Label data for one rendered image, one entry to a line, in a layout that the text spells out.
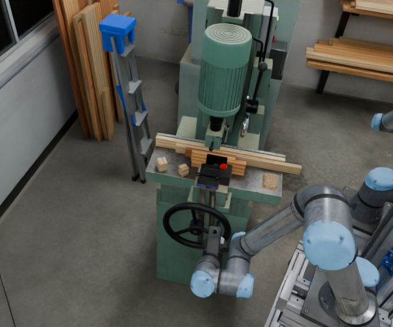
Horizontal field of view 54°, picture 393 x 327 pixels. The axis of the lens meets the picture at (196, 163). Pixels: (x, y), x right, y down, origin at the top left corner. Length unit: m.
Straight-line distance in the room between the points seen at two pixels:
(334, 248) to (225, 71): 0.75
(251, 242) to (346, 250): 0.38
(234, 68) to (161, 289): 1.44
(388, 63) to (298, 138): 0.93
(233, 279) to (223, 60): 0.74
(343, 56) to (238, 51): 2.23
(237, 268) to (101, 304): 1.25
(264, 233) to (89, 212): 1.73
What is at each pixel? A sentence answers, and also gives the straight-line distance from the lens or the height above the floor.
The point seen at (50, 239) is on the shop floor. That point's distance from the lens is 2.67.
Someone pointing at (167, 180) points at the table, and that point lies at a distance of 1.71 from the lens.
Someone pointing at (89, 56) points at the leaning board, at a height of 0.74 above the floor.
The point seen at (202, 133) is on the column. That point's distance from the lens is 1.94.
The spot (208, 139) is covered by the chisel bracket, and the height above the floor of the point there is 1.04.
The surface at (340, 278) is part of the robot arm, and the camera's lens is 1.11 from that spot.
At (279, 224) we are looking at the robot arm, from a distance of 1.17.
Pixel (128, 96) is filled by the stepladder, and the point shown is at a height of 0.72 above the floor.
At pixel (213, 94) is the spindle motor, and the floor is 1.30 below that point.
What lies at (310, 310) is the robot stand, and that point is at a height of 0.82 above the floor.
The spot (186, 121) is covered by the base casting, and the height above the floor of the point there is 0.80.
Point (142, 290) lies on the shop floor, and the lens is 2.39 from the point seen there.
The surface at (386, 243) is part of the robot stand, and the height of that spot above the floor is 1.01.
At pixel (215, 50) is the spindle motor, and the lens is 1.39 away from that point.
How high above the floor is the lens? 2.11
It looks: 44 degrees down
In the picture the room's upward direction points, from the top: 6 degrees clockwise
